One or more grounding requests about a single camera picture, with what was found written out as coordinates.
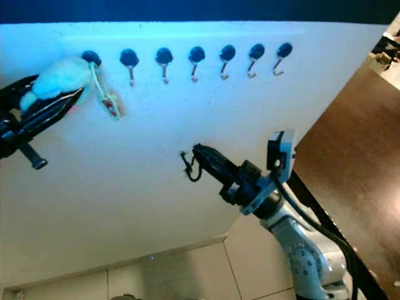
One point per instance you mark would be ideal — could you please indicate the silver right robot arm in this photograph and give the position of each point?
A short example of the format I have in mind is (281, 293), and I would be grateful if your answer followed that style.
(306, 256)

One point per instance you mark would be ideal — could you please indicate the dark wooden table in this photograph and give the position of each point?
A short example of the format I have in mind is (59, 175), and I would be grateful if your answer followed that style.
(362, 156)

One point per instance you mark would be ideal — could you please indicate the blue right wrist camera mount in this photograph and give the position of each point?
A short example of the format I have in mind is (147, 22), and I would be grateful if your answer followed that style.
(281, 153)

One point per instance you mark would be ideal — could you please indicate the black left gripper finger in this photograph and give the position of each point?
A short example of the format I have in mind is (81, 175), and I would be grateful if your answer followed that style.
(53, 111)
(22, 87)

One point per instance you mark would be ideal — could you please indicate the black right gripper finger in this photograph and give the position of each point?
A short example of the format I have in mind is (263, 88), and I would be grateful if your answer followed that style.
(215, 156)
(219, 173)

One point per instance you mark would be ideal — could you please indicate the black magnetic metal hook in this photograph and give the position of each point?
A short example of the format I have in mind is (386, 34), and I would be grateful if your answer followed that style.
(256, 51)
(284, 50)
(164, 55)
(197, 54)
(228, 52)
(129, 58)
(92, 57)

